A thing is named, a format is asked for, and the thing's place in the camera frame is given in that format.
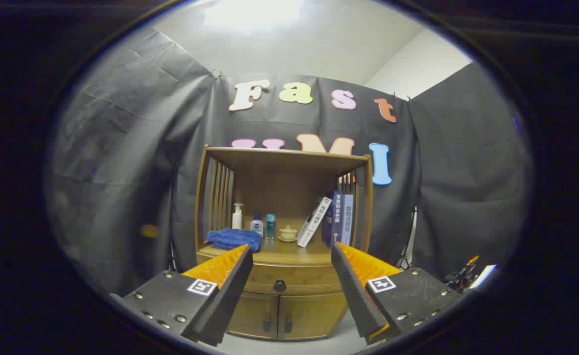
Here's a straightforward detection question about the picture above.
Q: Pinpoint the white book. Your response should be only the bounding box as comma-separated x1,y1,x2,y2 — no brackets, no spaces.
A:
297,197,333,248

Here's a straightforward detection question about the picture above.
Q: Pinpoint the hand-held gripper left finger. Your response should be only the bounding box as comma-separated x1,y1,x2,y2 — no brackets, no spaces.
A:
122,243,254,347

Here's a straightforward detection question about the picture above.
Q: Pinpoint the wooden countertop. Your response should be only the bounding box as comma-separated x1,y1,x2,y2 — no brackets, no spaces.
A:
198,237,369,267

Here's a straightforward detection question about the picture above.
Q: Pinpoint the wooden drawer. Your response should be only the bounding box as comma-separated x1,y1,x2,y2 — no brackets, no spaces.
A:
198,261,348,296

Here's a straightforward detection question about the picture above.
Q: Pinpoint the black and orange device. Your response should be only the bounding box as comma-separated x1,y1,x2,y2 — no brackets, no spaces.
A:
447,255,481,291

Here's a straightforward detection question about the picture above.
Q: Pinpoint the blue folded towel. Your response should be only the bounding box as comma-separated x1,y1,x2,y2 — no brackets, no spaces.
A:
206,228,263,253

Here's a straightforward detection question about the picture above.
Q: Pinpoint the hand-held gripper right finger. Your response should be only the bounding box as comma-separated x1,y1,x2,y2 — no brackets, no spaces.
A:
331,242,462,346

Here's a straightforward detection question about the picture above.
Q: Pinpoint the wooden cabinet door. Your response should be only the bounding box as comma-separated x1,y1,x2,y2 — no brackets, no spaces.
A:
228,292,280,341
278,292,349,341

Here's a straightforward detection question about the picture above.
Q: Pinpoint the pale grey-blue book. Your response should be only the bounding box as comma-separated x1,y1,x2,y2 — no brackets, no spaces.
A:
341,194,354,246

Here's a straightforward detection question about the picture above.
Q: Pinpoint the wooden cabinet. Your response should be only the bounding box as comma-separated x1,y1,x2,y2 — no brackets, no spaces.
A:
194,144,375,342

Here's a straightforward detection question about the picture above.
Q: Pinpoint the dark blue book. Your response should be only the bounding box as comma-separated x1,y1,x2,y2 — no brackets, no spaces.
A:
322,191,344,248

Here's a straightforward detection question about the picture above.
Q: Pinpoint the light stand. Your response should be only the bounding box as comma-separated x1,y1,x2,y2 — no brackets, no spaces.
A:
398,207,418,269

